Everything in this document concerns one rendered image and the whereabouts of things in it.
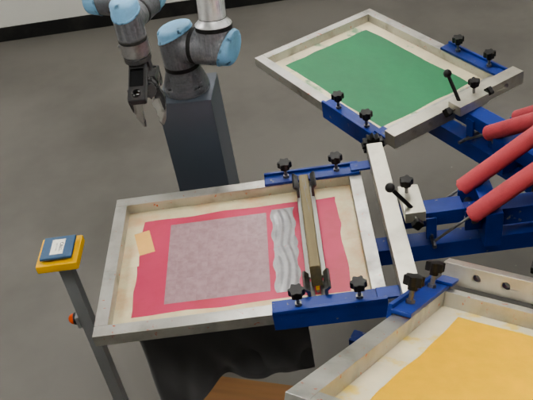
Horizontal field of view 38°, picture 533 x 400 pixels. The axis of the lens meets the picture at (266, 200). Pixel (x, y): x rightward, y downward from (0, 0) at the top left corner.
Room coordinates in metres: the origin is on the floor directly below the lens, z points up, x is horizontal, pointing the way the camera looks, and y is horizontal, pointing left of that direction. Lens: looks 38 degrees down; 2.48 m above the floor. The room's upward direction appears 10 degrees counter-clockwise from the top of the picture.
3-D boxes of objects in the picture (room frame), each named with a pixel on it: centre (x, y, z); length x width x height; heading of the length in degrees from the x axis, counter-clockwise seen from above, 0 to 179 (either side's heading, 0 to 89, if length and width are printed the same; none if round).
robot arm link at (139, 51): (1.85, 0.27, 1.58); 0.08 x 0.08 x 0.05
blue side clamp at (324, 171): (1.96, -0.15, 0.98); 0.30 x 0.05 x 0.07; 86
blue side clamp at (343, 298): (1.40, -0.11, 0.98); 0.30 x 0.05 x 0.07; 86
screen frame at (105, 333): (1.70, 0.10, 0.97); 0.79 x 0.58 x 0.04; 86
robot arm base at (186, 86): (2.28, 0.19, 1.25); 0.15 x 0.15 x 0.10
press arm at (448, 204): (1.66, -0.46, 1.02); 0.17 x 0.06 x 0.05; 86
